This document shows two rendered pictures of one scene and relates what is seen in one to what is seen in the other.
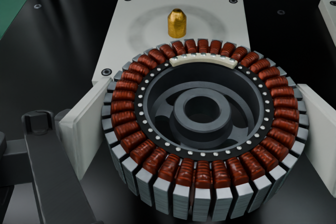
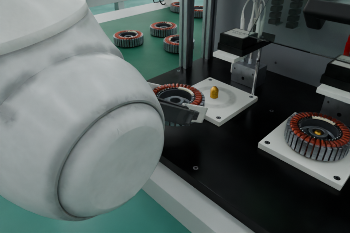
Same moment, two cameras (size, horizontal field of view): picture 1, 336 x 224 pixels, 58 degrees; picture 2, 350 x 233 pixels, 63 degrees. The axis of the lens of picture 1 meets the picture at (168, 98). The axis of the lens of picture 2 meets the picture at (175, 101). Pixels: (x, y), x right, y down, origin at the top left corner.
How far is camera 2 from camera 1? 0.43 m
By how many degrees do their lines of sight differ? 35
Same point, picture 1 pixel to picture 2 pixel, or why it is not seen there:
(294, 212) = (190, 154)
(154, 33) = (205, 93)
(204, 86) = (186, 100)
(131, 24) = (201, 87)
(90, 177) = not seen: hidden behind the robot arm
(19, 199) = not seen: hidden behind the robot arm
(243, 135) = not seen: hidden behind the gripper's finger
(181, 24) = (213, 92)
